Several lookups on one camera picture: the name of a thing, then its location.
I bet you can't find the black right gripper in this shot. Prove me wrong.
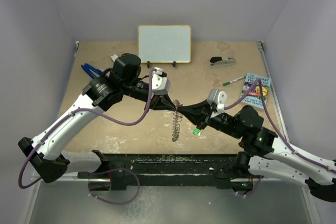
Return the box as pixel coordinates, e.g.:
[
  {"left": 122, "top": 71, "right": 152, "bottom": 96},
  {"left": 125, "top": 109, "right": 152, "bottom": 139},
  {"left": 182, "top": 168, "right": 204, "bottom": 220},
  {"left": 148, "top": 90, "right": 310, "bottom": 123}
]
[{"left": 177, "top": 98, "right": 244, "bottom": 139}]

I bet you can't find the large metal key ring disc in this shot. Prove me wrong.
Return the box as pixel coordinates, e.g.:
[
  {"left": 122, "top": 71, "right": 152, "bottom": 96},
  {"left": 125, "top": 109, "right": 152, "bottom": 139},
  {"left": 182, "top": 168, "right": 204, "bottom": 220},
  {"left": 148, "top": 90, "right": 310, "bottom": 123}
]
[{"left": 172, "top": 99, "right": 183, "bottom": 142}]

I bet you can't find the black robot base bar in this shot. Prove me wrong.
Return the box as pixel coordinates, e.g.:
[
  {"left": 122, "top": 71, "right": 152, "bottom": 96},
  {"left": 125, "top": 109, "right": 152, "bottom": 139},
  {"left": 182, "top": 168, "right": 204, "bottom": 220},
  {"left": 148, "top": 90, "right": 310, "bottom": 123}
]
[{"left": 78, "top": 153, "right": 258, "bottom": 193}]

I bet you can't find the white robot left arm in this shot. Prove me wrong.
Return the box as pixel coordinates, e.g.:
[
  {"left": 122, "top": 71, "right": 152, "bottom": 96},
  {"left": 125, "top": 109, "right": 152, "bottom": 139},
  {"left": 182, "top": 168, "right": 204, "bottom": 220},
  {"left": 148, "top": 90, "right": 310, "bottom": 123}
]
[{"left": 18, "top": 53, "right": 170, "bottom": 183}]

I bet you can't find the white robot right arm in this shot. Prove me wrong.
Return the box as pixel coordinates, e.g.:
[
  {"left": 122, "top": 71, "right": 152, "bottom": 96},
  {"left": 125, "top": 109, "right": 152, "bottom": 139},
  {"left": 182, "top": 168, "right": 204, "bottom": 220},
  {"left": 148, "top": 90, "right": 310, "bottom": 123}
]
[{"left": 177, "top": 101, "right": 335, "bottom": 202}]

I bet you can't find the green capped marker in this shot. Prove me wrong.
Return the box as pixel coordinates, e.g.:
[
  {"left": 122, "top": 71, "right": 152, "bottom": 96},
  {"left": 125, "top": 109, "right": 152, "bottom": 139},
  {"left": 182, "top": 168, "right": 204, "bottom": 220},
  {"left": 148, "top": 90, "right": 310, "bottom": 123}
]
[{"left": 223, "top": 76, "right": 246, "bottom": 86}]

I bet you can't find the black grey stapler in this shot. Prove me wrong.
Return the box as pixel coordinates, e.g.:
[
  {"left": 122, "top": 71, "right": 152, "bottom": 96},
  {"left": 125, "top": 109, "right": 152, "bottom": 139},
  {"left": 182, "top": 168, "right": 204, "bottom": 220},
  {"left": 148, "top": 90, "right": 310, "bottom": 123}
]
[{"left": 208, "top": 56, "right": 236, "bottom": 67}]

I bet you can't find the blue treehouse book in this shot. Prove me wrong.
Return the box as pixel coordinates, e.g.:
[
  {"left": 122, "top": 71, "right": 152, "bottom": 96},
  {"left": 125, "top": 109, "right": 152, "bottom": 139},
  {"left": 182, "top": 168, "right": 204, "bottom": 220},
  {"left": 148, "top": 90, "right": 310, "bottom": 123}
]
[{"left": 240, "top": 73, "right": 271, "bottom": 109}]

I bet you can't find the small whiteboard on stand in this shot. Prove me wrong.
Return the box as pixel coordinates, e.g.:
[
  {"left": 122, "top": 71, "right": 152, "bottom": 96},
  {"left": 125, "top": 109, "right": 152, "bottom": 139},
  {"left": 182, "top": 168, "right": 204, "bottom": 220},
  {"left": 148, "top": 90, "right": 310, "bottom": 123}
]
[{"left": 138, "top": 25, "right": 192, "bottom": 66}]

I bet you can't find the white staple remover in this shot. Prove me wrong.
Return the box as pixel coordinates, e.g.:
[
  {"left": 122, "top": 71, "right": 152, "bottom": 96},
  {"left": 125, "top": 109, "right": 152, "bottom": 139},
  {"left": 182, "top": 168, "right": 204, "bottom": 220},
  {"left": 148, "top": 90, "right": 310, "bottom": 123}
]
[{"left": 110, "top": 55, "right": 118, "bottom": 62}]

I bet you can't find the blue stapler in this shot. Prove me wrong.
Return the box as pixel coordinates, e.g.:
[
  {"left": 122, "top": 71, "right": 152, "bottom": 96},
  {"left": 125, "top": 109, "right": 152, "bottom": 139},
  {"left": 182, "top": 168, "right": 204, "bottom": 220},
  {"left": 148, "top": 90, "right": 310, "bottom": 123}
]
[{"left": 81, "top": 63, "right": 101, "bottom": 79}]

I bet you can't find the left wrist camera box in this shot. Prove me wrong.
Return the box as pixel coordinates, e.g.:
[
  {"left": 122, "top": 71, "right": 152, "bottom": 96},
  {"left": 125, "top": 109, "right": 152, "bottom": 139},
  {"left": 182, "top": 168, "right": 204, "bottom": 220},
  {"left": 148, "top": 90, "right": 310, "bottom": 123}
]
[{"left": 151, "top": 67, "right": 171, "bottom": 95}]

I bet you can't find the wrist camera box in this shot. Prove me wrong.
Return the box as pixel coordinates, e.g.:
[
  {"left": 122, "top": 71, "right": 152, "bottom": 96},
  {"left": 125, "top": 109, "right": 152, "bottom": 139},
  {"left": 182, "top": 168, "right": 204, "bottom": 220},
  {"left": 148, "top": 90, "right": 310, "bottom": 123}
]
[
  {"left": 151, "top": 67, "right": 171, "bottom": 95},
  {"left": 206, "top": 89, "right": 228, "bottom": 111}
]

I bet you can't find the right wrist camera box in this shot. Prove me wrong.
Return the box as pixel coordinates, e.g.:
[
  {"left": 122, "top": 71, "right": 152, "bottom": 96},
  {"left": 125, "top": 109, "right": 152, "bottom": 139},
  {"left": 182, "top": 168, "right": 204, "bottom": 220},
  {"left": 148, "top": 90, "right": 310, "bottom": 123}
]
[{"left": 206, "top": 89, "right": 228, "bottom": 111}]

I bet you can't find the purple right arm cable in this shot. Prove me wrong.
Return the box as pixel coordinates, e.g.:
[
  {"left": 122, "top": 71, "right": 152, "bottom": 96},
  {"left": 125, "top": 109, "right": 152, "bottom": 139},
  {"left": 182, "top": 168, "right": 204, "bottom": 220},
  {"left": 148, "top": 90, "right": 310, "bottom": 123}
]
[{"left": 223, "top": 77, "right": 336, "bottom": 198}]

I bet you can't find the aluminium frame rail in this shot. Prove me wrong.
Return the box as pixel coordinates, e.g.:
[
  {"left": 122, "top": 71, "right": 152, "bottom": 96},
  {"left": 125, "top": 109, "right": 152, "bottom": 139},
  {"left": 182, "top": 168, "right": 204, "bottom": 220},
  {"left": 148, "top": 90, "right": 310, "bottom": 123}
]
[{"left": 30, "top": 172, "right": 78, "bottom": 182}]

